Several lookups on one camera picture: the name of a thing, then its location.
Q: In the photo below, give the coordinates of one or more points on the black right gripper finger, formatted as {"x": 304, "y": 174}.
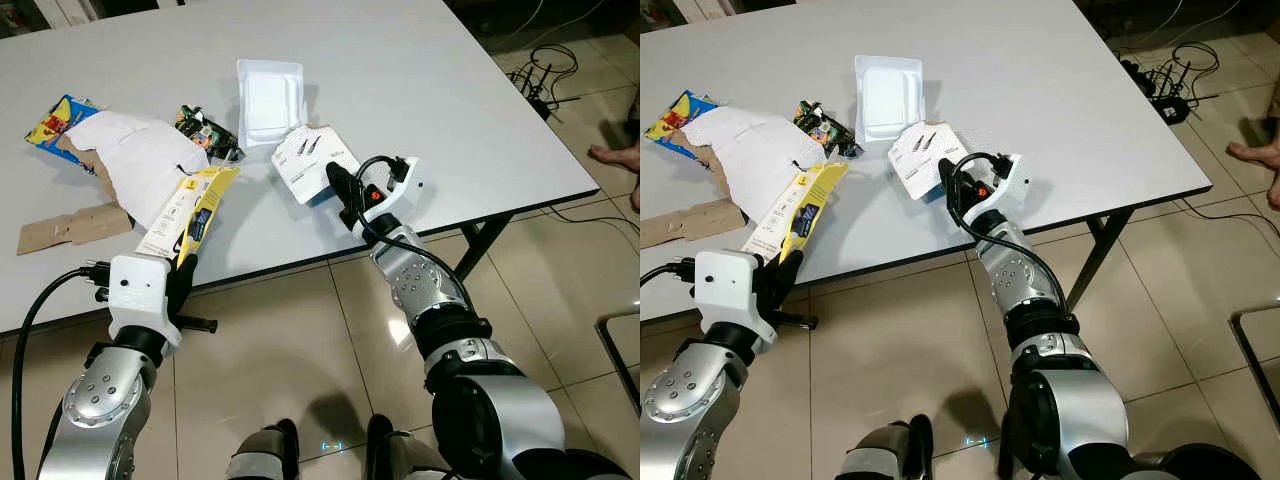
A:
{"x": 342, "y": 188}
{"x": 950, "y": 182}

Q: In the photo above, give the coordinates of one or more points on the yellow white product box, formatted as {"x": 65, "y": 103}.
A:
{"x": 800, "y": 205}
{"x": 190, "y": 210}

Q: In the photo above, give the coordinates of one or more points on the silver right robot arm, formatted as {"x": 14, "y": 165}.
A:
{"x": 1020, "y": 265}
{"x": 410, "y": 275}

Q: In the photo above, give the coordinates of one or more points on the small white printed box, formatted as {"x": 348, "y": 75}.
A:
{"x": 305, "y": 160}
{"x": 920, "y": 150}

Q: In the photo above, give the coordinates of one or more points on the brown torn cardboard piece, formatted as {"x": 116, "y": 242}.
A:
{"x": 70, "y": 225}
{"x": 690, "y": 220}

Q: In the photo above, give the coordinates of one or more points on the white plastic blister tray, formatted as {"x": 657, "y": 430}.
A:
{"x": 268, "y": 100}
{"x": 885, "y": 100}

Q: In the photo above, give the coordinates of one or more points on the black metal table leg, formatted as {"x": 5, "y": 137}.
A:
{"x": 475, "y": 250}
{"x": 1090, "y": 260}

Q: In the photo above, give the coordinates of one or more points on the white crumpled paper envelope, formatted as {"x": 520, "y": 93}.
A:
{"x": 130, "y": 160}
{"x": 750, "y": 150}

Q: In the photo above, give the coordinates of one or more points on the green circuit board scrap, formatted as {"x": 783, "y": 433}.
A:
{"x": 205, "y": 130}
{"x": 825, "y": 125}

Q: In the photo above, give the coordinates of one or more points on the blue yellow snack packet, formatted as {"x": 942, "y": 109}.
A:
{"x": 55, "y": 120}
{"x": 675, "y": 115}

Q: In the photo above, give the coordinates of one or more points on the barefoot person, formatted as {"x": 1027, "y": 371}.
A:
{"x": 1255, "y": 155}
{"x": 615, "y": 155}

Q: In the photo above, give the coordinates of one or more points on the white framed glass cabinet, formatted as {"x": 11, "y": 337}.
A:
{"x": 700, "y": 8}
{"x": 60, "y": 10}

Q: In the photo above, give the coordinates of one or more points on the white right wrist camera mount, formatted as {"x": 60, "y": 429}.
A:
{"x": 405, "y": 185}
{"x": 1012, "y": 185}

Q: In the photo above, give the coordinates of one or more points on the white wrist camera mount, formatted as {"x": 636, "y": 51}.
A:
{"x": 135, "y": 285}
{"x": 1012, "y": 185}
{"x": 725, "y": 280}
{"x": 405, "y": 185}

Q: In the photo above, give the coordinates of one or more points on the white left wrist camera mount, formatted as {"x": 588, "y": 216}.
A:
{"x": 725, "y": 280}
{"x": 135, "y": 285}

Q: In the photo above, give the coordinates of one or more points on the grey metal chair frame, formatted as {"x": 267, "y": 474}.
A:
{"x": 1255, "y": 310}
{"x": 615, "y": 316}

